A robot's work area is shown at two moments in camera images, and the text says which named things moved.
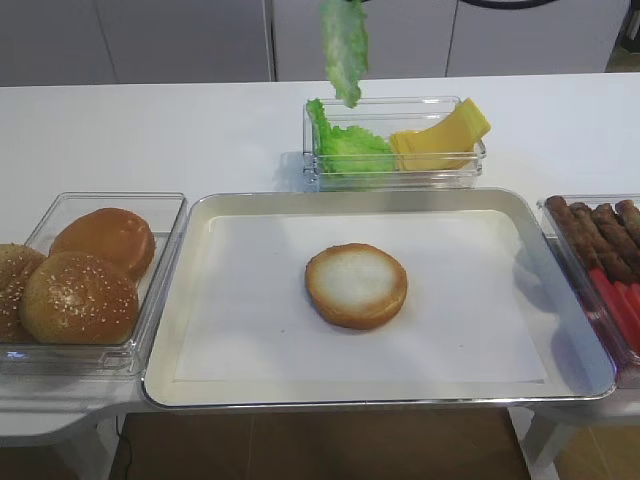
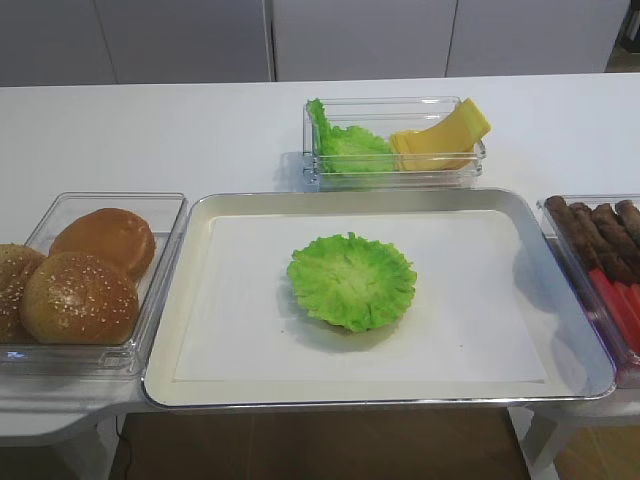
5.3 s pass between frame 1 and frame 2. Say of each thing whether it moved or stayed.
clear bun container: stayed
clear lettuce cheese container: stayed
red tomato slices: stayed
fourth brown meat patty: stayed
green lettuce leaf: moved
